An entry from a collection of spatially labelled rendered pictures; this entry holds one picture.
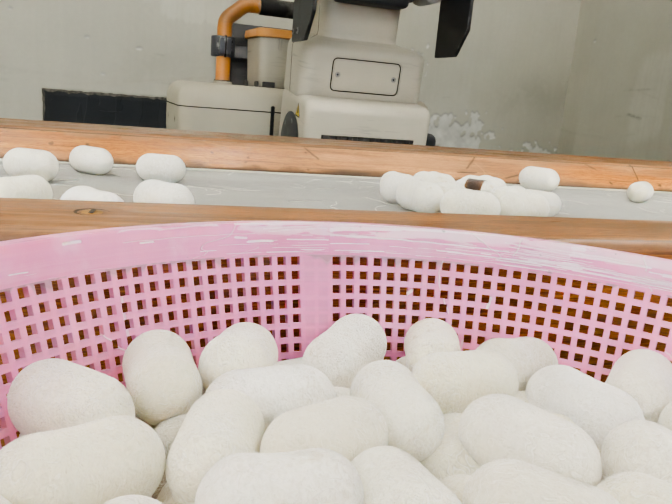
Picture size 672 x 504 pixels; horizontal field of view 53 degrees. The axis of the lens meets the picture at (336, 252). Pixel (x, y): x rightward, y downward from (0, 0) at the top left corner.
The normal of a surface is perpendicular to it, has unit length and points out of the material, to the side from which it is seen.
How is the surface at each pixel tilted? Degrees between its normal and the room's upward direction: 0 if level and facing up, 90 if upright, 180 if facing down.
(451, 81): 92
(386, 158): 45
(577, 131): 90
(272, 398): 56
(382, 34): 98
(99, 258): 75
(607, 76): 90
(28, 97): 91
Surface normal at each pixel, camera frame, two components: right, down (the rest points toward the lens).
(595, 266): -0.39, -0.09
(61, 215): 0.08, -0.97
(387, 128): 0.33, 0.38
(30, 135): 0.25, -0.51
